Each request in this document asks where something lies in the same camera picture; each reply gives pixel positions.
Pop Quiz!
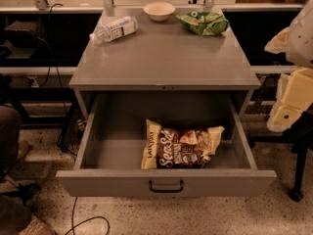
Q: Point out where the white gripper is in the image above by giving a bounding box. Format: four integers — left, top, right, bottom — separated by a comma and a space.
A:
264, 27, 313, 132

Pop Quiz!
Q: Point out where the brown chip bag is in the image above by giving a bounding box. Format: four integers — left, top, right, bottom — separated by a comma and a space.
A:
141, 119, 224, 169

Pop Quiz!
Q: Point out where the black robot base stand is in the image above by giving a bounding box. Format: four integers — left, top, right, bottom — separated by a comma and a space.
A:
247, 111, 313, 202

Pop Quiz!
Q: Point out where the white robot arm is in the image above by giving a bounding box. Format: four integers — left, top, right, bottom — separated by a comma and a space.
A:
265, 0, 313, 132

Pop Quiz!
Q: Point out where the green chip bag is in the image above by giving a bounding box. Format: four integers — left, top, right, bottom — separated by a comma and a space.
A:
176, 11, 229, 36

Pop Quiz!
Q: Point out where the open grey drawer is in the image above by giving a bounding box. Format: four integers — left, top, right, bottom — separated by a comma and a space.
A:
57, 91, 276, 197

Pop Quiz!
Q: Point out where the white bowl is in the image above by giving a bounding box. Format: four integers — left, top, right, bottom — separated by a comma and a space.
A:
143, 2, 175, 22

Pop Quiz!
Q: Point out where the grey metal cabinet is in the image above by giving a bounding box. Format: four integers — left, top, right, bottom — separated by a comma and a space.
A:
69, 7, 260, 112

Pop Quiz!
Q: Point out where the clear plastic water bottle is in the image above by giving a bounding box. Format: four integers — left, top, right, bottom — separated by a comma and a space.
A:
89, 16, 138, 42

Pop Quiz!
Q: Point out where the white power outlet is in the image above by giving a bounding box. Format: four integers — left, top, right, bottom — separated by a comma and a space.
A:
27, 76, 39, 88

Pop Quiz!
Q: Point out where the person's leg and shoe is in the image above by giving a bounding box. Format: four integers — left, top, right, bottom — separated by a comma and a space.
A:
0, 75, 57, 235

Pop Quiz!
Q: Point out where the black drawer handle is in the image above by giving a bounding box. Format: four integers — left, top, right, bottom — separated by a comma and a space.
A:
149, 180, 184, 194

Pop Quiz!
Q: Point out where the black hanging cable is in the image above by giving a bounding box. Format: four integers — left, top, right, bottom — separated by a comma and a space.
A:
35, 3, 68, 116

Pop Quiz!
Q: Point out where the black floor cable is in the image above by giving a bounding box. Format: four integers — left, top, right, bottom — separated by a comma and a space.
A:
64, 197, 112, 235

